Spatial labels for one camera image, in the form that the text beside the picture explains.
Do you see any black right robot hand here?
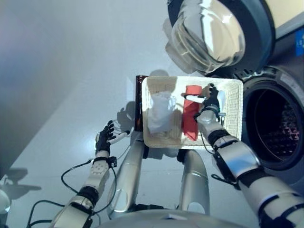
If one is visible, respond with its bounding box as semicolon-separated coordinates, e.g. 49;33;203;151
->
180;83;220;111

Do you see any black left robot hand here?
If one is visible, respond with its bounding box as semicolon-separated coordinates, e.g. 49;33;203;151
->
95;120;131;154

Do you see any red cloth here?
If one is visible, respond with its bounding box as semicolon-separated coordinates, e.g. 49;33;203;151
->
181;85;204;141

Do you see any white cloth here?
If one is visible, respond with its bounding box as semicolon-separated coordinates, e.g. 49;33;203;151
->
147;92;178;135

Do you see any dark grey washing machine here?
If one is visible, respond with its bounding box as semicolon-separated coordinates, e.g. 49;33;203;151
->
230;28;304;190

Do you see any cream woven tray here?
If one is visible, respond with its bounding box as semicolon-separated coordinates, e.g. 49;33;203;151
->
142;76;245;150

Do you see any silver left robot leg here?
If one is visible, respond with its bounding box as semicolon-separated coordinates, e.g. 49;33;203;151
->
106;140;148;219

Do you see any silver robot leg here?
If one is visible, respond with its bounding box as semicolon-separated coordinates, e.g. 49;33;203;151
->
177;149;212;216
106;140;148;219

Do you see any dark glossy stool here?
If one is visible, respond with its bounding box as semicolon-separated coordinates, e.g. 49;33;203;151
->
134;75;150;133

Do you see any round glass washer door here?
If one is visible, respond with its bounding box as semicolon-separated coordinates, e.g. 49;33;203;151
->
162;0;277;77

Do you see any silver right robot leg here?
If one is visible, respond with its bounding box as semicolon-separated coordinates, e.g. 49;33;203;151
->
177;149;212;216

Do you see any silver robot torso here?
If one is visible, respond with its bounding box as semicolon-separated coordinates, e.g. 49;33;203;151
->
99;209;259;228

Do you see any white counter cabinet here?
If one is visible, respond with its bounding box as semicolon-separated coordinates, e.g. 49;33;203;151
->
265;0;304;30

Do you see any white round object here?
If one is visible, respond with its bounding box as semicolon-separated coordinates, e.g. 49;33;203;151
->
0;190;11;213

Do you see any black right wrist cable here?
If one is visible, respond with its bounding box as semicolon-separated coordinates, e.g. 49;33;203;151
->
193;108;240;190

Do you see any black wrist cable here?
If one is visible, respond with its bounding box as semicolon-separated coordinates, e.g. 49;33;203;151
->
193;108;240;190
26;159;118;228

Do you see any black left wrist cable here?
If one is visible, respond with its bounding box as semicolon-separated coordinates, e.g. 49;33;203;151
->
26;159;118;228

